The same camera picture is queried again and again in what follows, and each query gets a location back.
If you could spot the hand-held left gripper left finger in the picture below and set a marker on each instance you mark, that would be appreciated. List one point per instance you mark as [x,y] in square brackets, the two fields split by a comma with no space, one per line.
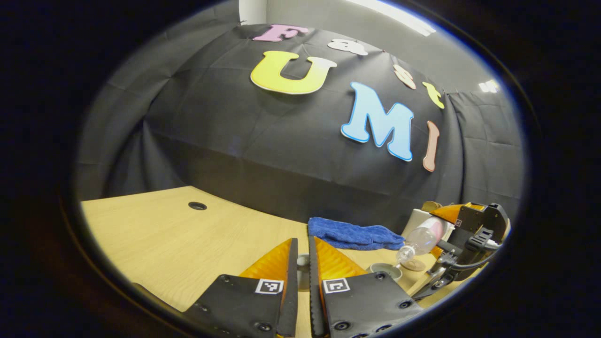
[291,291]

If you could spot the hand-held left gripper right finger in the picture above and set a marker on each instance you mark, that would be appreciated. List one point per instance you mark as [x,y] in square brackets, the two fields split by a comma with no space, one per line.
[315,300]

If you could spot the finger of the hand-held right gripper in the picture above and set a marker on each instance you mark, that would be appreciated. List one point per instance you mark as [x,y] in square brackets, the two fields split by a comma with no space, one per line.
[469,217]
[441,251]

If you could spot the clear water bottle pink label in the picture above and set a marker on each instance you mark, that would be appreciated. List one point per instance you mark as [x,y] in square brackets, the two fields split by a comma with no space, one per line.
[425,237]

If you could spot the round wooden coaster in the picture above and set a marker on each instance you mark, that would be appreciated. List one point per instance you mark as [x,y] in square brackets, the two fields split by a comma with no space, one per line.
[415,266]

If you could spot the brown toast slice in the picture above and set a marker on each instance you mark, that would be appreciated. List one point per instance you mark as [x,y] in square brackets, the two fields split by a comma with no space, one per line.
[429,206]

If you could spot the white toaster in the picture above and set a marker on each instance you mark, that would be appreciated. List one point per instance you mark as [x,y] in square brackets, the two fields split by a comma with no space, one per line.
[415,218]

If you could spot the blue towel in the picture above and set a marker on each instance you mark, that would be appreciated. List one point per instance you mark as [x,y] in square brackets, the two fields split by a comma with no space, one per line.
[352,234]

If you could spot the small ceiling light panel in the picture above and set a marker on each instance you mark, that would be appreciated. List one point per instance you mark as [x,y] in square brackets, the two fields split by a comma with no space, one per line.
[489,86]

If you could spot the black backdrop cloth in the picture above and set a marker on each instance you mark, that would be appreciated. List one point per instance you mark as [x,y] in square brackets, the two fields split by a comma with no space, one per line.
[235,141]

